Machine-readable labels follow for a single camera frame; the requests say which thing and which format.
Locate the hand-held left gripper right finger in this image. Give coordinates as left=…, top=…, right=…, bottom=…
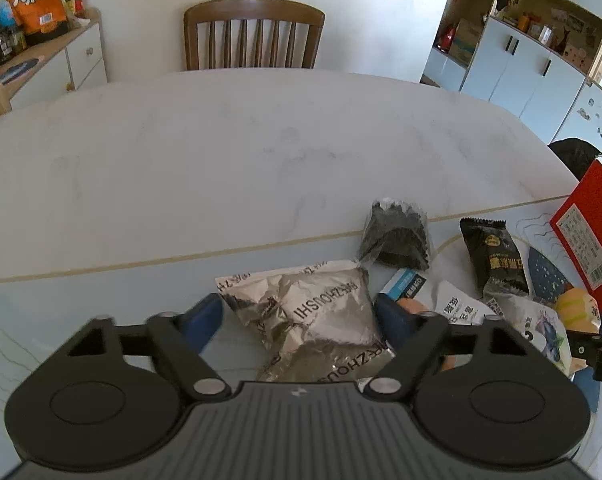
left=368, top=297, right=537, bottom=403

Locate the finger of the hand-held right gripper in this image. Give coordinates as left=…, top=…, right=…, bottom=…
left=566, top=328, right=602, bottom=361

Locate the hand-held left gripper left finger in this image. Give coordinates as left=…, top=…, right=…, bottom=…
left=56, top=292, right=232, bottom=402

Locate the yellow capybara toy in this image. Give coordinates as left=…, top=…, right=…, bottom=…
left=554, top=287, right=602, bottom=333

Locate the small blue and white box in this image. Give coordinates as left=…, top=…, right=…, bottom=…
left=378, top=267, right=434, bottom=306

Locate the silver foil snack packet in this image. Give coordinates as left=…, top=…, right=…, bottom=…
left=215, top=260, right=397, bottom=383

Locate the clear packet of dark seaweed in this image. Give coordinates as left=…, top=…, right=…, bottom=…
left=358, top=199, right=432, bottom=271

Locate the black snack packet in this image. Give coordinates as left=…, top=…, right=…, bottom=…
left=460, top=217, right=532, bottom=296

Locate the red cardboard box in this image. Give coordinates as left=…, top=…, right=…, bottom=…
left=550, top=157, right=602, bottom=316

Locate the white marble desktop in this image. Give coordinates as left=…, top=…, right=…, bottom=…
left=0, top=70, right=602, bottom=480

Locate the blueberry print packet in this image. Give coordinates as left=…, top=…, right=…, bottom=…
left=484, top=280, right=572, bottom=376

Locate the white packet with black print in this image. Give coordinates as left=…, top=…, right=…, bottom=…
left=421, top=280, right=492, bottom=328

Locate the dark blue patterned packet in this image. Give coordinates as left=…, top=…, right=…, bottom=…
left=526, top=246, right=574, bottom=303

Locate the tall white cabinet unit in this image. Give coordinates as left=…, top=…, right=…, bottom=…
left=461, top=0, right=602, bottom=161

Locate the white sideboard with wooden top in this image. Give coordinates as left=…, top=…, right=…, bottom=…
left=0, top=7, right=109, bottom=126

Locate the brown cardboard carton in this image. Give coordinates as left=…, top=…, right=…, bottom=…
left=448, top=17, right=484, bottom=66

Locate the wooden chair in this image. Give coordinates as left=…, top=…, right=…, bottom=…
left=183, top=0, right=327, bottom=71

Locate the blue mat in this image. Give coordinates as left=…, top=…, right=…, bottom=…
left=0, top=57, right=42, bottom=81

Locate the large orange snack bag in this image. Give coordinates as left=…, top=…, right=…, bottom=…
left=2, top=0, right=70, bottom=46

